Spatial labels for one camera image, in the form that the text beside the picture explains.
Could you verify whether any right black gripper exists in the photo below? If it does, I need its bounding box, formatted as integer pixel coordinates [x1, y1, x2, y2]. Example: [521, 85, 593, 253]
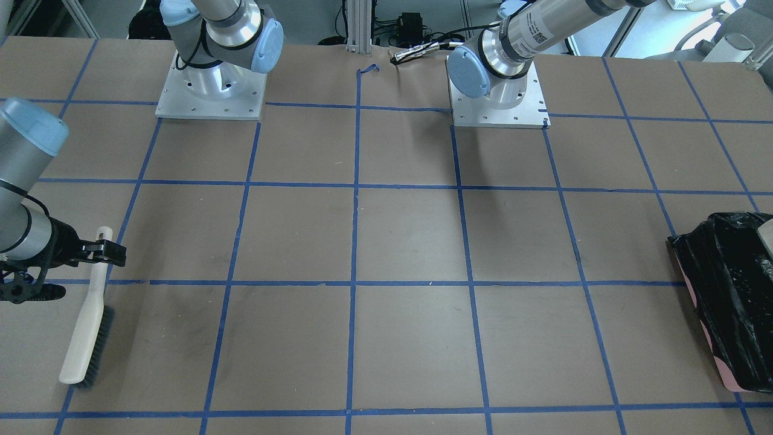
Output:
[1, 219, 127, 304]

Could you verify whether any white hand brush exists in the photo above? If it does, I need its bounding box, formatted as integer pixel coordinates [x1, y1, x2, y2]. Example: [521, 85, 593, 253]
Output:
[59, 262, 114, 388]

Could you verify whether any beige plastic dustpan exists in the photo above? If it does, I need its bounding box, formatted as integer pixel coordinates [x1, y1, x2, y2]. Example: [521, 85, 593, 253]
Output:
[757, 219, 773, 259]

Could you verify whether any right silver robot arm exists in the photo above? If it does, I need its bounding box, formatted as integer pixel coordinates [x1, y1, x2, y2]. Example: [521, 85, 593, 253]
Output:
[1, 1, 284, 304]

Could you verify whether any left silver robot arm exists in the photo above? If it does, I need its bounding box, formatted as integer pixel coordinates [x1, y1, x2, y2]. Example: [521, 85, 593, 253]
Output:
[446, 1, 652, 98]

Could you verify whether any pink bin with black bag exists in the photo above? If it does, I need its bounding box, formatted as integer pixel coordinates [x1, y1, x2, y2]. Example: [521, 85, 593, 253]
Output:
[667, 211, 772, 394]

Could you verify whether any black power adapter box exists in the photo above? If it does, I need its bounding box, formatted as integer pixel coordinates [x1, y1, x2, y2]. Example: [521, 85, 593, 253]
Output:
[384, 11, 426, 46]

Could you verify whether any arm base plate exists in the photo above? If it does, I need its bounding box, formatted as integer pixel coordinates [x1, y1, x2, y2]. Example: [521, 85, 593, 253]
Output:
[448, 61, 551, 129]
[155, 57, 268, 121]

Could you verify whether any aluminium frame post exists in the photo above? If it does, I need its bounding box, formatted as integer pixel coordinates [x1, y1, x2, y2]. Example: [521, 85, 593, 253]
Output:
[343, 0, 374, 57]

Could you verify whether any silver cable connector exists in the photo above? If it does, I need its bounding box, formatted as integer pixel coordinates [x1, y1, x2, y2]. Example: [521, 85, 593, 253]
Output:
[390, 41, 449, 65]

